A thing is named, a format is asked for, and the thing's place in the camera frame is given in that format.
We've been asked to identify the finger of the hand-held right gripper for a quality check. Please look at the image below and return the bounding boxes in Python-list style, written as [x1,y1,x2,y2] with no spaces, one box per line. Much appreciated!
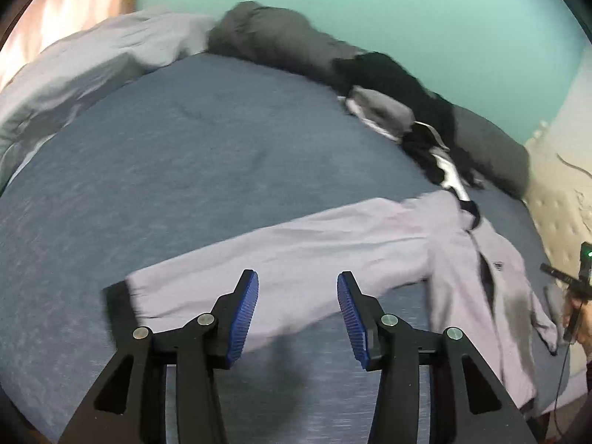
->
[540,263,580,286]

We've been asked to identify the pink curtain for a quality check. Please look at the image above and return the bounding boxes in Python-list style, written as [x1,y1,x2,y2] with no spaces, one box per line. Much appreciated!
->
[0,0,132,88]

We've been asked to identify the grey sweatshirt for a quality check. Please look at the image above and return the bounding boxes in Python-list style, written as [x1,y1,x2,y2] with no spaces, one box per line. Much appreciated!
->
[346,85,414,142]

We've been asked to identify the dark grey rolled duvet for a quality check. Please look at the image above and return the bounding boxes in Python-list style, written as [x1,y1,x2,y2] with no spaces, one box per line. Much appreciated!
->
[206,2,530,199]

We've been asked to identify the light grey jacket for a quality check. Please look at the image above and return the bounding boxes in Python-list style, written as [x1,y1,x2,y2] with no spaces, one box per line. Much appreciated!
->
[102,189,560,431]

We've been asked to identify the person's right hand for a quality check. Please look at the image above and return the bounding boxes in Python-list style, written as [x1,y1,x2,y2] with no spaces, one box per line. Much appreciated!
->
[563,296,592,361]

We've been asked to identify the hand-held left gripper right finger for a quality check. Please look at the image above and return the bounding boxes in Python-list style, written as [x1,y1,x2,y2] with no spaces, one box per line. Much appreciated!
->
[337,270,539,444]

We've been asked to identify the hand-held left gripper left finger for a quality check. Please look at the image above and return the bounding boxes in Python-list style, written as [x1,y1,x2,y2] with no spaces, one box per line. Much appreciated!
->
[58,269,260,444]

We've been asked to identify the white shirt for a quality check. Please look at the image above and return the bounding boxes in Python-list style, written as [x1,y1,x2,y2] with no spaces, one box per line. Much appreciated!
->
[435,155,469,195]

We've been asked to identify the pale grey blanket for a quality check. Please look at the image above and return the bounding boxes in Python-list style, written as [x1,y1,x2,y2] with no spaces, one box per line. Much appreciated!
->
[0,7,218,186]

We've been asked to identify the cream tufted headboard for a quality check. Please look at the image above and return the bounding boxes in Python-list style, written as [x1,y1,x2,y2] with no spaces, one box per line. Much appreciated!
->
[522,76,592,287]

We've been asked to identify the pile of dark clothes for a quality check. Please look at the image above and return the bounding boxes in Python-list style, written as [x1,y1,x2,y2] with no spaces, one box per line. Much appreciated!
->
[333,53,486,190]

